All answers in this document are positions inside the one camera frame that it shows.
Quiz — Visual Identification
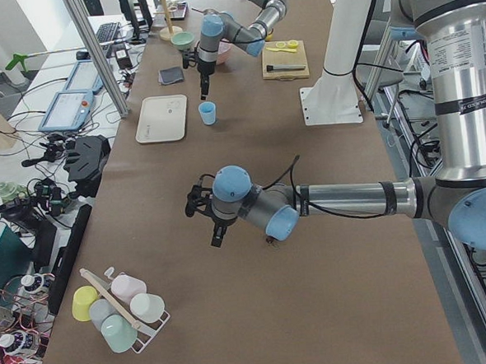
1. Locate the wooden cup tree stand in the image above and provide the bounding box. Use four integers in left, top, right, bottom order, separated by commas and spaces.
159, 0, 183, 41

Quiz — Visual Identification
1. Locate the aluminium frame post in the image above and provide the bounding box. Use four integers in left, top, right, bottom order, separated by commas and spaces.
62, 0, 129, 119

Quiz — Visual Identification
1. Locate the steel muddler black tip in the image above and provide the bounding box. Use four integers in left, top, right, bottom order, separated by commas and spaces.
266, 64, 306, 72

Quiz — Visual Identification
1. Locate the light blue cup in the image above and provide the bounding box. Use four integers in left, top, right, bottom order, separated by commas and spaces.
198, 101, 217, 126

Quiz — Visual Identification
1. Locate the grey folded cloth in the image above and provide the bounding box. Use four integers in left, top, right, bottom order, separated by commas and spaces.
158, 67, 184, 86

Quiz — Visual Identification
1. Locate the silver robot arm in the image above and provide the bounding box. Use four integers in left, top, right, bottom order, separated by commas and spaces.
182, 0, 287, 101

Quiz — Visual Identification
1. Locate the cream rabbit tray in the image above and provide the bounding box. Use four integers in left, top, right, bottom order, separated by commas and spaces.
135, 94, 188, 144

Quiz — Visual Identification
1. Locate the yellow plastic knife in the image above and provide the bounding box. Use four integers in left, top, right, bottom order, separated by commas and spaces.
265, 47, 297, 54

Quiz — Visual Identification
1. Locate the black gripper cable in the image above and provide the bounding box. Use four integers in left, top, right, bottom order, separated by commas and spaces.
195, 155, 312, 226

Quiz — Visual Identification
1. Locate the white cup on rack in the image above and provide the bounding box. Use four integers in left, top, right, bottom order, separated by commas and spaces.
129, 292, 166, 323

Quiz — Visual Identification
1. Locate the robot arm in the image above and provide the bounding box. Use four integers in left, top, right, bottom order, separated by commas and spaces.
182, 0, 486, 250

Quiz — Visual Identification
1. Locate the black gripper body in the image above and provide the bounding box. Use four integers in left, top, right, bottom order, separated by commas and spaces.
185, 174, 236, 236
181, 44, 216, 77

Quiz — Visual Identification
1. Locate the mint cup on rack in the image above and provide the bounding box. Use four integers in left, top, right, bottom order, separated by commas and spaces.
100, 315, 138, 353

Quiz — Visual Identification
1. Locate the yellow cup on rack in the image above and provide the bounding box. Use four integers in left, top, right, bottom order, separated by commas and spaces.
72, 285, 99, 322

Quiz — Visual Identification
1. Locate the white wire cup rack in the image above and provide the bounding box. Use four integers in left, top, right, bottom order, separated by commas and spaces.
79, 268, 171, 353

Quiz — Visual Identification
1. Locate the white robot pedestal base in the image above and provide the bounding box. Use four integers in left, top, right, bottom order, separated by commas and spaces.
301, 0, 374, 126

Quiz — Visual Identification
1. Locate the teach pendant lower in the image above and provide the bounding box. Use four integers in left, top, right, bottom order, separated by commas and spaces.
38, 89, 94, 133

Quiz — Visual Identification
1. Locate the pink bowl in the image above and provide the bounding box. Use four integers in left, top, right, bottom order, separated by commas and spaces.
216, 42, 232, 66

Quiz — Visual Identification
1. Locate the lemon slice far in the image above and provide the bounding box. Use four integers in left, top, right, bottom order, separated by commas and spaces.
287, 40, 299, 49

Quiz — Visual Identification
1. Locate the teach pendant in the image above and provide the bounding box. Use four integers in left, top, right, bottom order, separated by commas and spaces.
38, 89, 94, 133
64, 59, 104, 94

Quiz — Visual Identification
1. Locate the black stand on desk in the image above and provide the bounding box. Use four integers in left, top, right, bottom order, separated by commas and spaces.
63, 135, 110, 199

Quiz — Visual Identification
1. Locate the teach pendant upper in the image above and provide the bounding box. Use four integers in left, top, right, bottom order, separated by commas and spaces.
64, 59, 104, 94

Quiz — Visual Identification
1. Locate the grey cup on rack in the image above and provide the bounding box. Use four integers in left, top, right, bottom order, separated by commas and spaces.
88, 298, 117, 331

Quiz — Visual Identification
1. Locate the wooden cutting board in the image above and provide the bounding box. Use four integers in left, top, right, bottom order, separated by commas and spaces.
262, 40, 310, 80

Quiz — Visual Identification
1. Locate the pink cup on rack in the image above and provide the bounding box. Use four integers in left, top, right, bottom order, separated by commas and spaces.
110, 274, 147, 305

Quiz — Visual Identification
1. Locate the green bowl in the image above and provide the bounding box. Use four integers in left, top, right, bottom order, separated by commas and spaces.
171, 31, 194, 51

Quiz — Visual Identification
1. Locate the black keyboard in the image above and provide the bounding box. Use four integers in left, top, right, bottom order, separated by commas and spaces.
96, 22, 120, 44

